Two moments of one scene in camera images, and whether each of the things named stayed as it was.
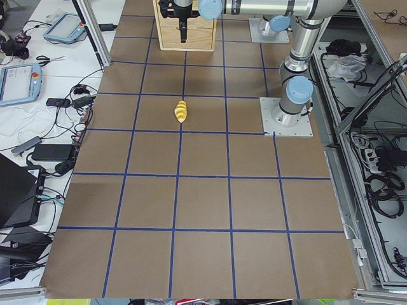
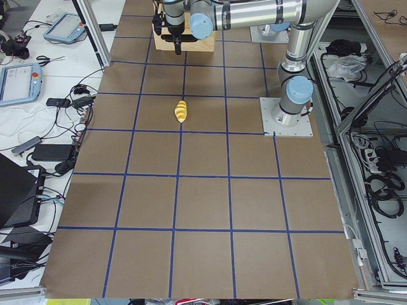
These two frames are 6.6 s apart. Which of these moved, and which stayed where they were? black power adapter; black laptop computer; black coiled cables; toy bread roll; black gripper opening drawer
Moved: black gripper opening drawer
Stayed: black laptop computer; black power adapter; black coiled cables; toy bread roll
